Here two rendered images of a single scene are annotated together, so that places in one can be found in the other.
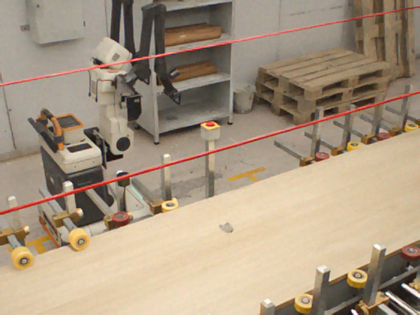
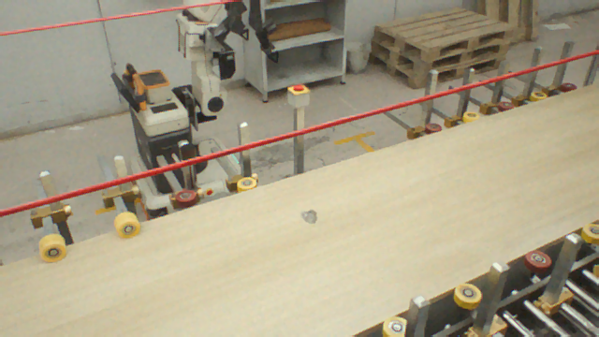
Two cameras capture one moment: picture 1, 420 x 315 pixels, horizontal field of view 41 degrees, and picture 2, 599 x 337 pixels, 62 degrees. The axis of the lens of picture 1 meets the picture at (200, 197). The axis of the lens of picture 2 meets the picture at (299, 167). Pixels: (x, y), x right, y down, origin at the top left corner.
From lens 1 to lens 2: 73 cm
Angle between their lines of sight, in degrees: 4
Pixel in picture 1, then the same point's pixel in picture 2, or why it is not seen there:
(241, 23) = not seen: outside the picture
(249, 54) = (366, 12)
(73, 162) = (155, 124)
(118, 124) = (210, 83)
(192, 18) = not seen: outside the picture
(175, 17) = not seen: outside the picture
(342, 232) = (451, 227)
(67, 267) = (107, 261)
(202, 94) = (315, 52)
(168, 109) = (280, 66)
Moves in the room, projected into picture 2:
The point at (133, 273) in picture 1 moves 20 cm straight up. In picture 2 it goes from (184, 274) to (177, 228)
